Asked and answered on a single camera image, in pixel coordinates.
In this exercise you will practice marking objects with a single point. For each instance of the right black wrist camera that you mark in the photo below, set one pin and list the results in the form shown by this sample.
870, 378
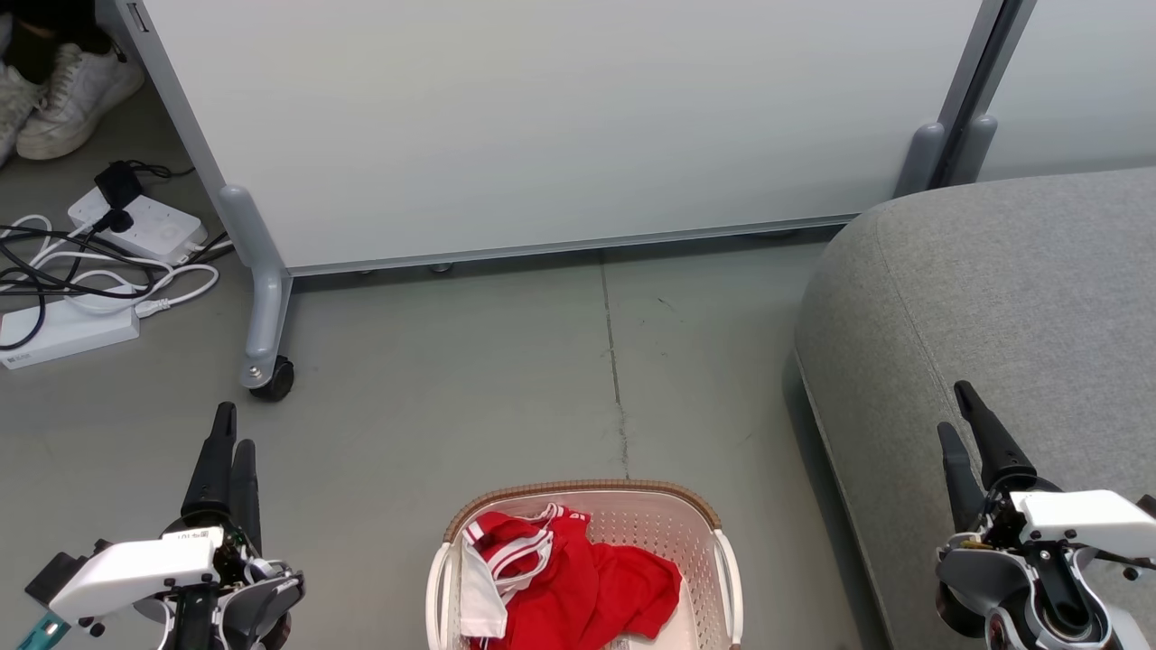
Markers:
1149, 506

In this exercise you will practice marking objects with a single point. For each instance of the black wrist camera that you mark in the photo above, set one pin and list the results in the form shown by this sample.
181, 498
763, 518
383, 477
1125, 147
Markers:
1149, 506
54, 573

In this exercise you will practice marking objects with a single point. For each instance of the grey fabric sofa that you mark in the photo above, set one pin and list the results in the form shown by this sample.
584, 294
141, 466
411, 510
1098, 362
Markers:
993, 298

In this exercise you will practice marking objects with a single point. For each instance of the white sneaker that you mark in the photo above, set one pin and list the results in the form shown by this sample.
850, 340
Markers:
13, 113
77, 99

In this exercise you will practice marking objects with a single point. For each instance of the long white power strip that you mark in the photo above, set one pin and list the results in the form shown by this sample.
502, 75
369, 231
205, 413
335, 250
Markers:
63, 332

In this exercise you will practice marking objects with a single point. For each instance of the black power adapter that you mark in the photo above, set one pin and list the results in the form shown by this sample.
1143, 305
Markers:
117, 185

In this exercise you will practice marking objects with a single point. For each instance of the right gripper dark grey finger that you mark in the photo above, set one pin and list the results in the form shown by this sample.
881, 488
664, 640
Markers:
993, 442
962, 487

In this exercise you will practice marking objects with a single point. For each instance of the white laundry basket brown rim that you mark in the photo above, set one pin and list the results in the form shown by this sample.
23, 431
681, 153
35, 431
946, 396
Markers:
695, 551

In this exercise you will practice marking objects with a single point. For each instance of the wide white power strip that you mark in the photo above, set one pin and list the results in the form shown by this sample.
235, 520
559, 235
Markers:
163, 230

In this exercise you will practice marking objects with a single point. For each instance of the black caster wheel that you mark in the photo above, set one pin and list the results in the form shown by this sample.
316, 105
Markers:
275, 381

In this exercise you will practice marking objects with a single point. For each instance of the red shirt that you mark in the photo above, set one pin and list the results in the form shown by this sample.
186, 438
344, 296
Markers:
614, 587

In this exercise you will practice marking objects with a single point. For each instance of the grey partition foot with caster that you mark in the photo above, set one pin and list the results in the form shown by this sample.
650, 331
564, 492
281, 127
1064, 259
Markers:
266, 307

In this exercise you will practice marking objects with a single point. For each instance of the large white partition panel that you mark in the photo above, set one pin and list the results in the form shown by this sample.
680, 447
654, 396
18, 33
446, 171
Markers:
542, 117

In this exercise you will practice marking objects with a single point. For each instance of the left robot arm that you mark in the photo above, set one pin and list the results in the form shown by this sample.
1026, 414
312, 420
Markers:
262, 614

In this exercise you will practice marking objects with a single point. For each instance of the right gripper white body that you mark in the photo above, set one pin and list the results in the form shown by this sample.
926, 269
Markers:
1084, 522

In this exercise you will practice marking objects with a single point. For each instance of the narrow white partition panel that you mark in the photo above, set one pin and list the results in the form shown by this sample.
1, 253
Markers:
1075, 81

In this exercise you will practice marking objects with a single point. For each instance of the black plug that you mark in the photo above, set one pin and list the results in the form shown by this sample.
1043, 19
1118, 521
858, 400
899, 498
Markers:
115, 220

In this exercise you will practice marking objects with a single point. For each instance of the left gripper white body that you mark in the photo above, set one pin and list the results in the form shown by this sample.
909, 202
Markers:
135, 569

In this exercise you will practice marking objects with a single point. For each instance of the red shorts with white stripes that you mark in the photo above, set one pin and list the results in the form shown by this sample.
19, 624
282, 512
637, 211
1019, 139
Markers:
506, 533

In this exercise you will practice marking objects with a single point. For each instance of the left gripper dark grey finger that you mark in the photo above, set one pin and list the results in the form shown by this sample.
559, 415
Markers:
246, 496
212, 478

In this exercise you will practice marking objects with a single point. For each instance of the dark trouser legs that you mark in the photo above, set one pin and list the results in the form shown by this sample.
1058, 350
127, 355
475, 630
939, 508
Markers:
45, 27

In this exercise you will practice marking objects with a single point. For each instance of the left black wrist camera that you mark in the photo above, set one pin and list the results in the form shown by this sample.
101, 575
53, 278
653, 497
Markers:
54, 573

